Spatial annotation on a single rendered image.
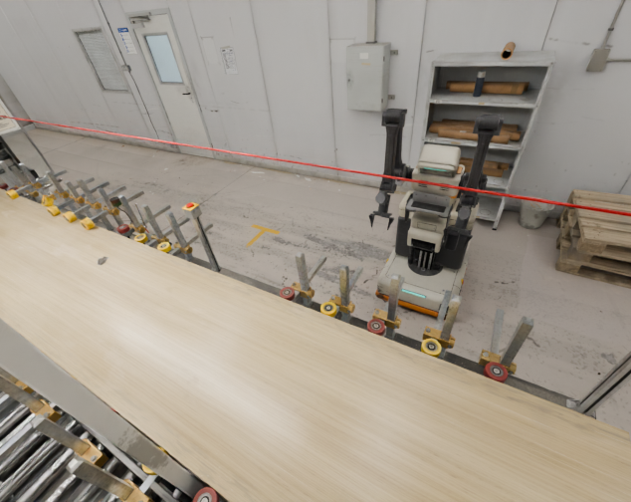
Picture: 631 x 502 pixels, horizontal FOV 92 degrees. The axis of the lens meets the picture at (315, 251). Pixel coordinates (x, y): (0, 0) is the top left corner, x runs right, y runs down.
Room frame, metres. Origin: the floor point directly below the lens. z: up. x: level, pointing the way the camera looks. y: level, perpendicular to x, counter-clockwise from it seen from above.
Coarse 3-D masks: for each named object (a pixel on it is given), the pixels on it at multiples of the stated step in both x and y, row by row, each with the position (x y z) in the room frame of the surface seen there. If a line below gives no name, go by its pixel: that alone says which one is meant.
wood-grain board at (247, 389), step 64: (0, 192) 2.90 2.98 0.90; (0, 256) 1.80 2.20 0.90; (64, 256) 1.71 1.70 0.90; (128, 256) 1.62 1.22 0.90; (64, 320) 1.12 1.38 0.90; (128, 320) 1.07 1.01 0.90; (192, 320) 1.02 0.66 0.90; (256, 320) 0.97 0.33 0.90; (320, 320) 0.92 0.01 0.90; (128, 384) 0.70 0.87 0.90; (192, 384) 0.67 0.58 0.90; (256, 384) 0.63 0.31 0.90; (320, 384) 0.60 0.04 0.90; (384, 384) 0.57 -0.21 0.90; (448, 384) 0.54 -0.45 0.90; (192, 448) 0.43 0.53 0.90; (256, 448) 0.40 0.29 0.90; (320, 448) 0.38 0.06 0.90; (384, 448) 0.35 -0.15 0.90; (448, 448) 0.33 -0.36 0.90; (512, 448) 0.31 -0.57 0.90; (576, 448) 0.29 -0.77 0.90
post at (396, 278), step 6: (396, 276) 0.91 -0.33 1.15; (390, 282) 0.91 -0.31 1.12; (396, 282) 0.90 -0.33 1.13; (390, 288) 0.91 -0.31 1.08; (396, 288) 0.90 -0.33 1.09; (390, 294) 0.91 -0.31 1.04; (396, 294) 0.90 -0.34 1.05; (390, 300) 0.91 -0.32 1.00; (396, 300) 0.89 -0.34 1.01; (390, 306) 0.91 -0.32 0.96; (396, 306) 0.91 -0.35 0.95; (390, 312) 0.91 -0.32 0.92; (396, 312) 0.92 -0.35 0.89; (390, 318) 0.90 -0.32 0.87; (390, 330) 0.90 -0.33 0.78; (390, 336) 0.90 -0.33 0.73
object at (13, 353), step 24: (0, 336) 0.34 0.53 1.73; (0, 360) 0.32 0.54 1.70; (24, 360) 0.33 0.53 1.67; (48, 360) 0.35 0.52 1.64; (48, 384) 0.32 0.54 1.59; (72, 384) 0.34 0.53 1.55; (72, 408) 0.32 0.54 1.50; (96, 408) 0.34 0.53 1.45; (120, 432) 0.33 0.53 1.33; (144, 456) 0.32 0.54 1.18; (168, 456) 0.35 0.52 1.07; (168, 480) 0.31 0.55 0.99; (192, 480) 0.34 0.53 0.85
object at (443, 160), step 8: (424, 144) 1.69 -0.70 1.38; (432, 144) 1.66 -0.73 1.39; (424, 152) 1.64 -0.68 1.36; (432, 152) 1.62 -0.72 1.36; (440, 152) 1.60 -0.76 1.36; (448, 152) 1.58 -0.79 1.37; (456, 152) 1.56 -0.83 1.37; (424, 160) 1.61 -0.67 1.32; (432, 160) 1.59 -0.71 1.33; (440, 160) 1.57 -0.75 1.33; (448, 160) 1.55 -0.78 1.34; (456, 160) 1.54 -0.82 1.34; (424, 168) 1.61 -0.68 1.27; (432, 168) 1.57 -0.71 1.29; (440, 168) 1.54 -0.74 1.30; (448, 168) 1.52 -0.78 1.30; (456, 168) 1.55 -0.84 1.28; (448, 176) 1.57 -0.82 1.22
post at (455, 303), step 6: (456, 300) 0.77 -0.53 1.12; (450, 306) 0.77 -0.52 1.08; (456, 306) 0.76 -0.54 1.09; (450, 312) 0.77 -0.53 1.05; (456, 312) 0.76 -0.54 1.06; (450, 318) 0.76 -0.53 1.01; (444, 324) 0.77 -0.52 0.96; (450, 324) 0.76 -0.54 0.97; (444, 330) 0.77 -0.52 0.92; (450, 330) 0.76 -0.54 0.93; (444, 336) 0.77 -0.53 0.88; (444, 348) 0.76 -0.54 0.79
